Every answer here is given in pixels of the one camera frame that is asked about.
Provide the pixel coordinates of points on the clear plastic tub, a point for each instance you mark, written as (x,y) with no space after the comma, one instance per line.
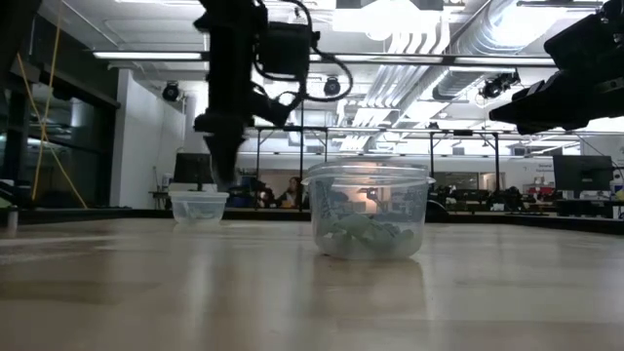
(368,195)
(197,209)

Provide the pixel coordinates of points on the person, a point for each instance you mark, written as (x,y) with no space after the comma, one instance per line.
(292,192)

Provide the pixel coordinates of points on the silver ventilation duct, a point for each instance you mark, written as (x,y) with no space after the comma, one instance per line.
(468,58)

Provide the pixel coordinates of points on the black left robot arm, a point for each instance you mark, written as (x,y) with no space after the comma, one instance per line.
(13,22)

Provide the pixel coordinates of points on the black metal rig frame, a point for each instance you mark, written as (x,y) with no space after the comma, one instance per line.
(301,146)
(431,161)

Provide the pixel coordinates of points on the green white stevia packet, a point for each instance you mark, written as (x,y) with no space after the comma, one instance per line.
(358,245)
(355,224)

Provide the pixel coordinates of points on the black monitor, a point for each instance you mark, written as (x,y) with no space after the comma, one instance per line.
(582,173)
(193,168)

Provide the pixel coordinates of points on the black ceiling spotlight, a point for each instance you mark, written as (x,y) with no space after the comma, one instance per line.
(332,86)
(171,91)

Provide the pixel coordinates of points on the pale green pieces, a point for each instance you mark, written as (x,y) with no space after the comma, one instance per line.
(395,238)

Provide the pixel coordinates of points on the ceiling light strip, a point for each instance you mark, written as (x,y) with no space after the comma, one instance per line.
(502,61)
(146,55)

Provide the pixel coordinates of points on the grey cylinder post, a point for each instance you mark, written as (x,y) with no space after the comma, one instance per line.
(12,219)

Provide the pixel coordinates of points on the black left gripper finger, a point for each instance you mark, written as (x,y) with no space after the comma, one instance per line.
(220,161)
(237,156)

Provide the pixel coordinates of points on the black overhead camera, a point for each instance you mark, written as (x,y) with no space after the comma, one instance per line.
(497,87)

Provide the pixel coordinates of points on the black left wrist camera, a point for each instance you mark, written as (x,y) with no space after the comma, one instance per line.
(285,49)

